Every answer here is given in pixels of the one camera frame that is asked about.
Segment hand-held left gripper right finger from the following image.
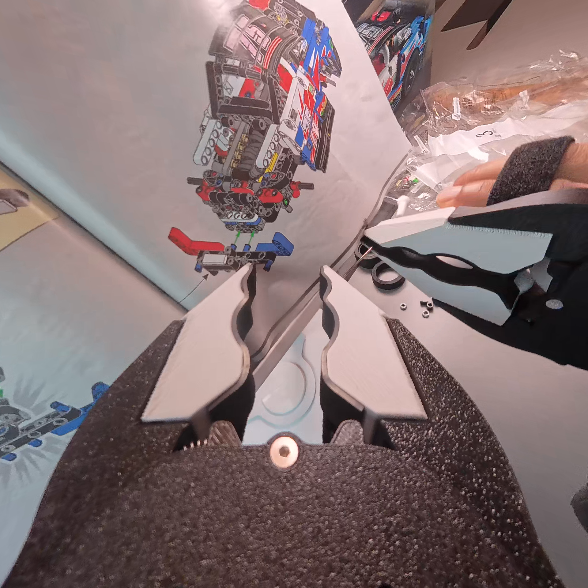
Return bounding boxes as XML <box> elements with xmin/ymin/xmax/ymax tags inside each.
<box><xmin>319</xmin><ymin>265</ymin><xmax>428</xmax><ymax>444</ymax></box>

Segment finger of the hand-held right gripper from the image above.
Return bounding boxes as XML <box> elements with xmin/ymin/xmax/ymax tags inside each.
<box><xmin>381</xmin><ymin>257</ymin><xmax>523</xmax><ymax>328</ymax></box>
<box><xmin>363</xmin><ymin>206</ymin><xmax>554</xmax><ymax>277</ymax></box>

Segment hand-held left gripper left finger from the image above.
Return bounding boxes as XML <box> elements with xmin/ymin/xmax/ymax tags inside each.
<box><xmin>141</xmin><ymin>263</ymin><xmax>255</xmax><ymax>444</ymax></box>

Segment grey desk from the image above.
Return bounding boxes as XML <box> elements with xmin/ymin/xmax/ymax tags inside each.
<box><xmin>322</xmin><ymin>202</ymin><xmax>588</xmax><ymax>588</ymax></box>

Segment person's right hand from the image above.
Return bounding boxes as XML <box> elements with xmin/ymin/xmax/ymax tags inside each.
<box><xmin>435</xmin><ymin>141</ymin><xmax>588</xmax><ymax>210</ymax></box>

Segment assorted small toy bricks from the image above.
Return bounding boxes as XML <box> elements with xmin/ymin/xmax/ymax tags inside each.
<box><xmin>399</xmin><ymin>299</ymin><xmax>435</xmax><ymax>319</ymax></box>

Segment white book stand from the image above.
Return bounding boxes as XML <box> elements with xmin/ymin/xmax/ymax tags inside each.
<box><xmin>243</xmin><ymin>220</ymin><xmax>370</xmax><ymax>444</ymax></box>

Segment clear plastic bags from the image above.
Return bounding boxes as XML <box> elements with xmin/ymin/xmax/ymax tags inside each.
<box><xmin>395</xmin><ymin>48</ymin><xmax>588</xmax><ymax>217</ymax></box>

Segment black toy set box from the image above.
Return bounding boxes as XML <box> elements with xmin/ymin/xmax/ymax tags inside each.
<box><xmin>342</xmin><ymin>0</ymin><xmax>435</xmax><ymax>115</ymax></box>

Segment open instruction booklet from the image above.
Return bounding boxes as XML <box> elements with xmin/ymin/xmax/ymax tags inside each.
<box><xmin>0</xmin><ymin>0</ymin><xmax>416</xmax><ymax>524</ymax></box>

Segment page holder wire white tip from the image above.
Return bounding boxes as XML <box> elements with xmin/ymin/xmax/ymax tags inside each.
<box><xmin>342</xmin><ymin>195</ymin><xmax>409</xmax><ymax>278</ymax></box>

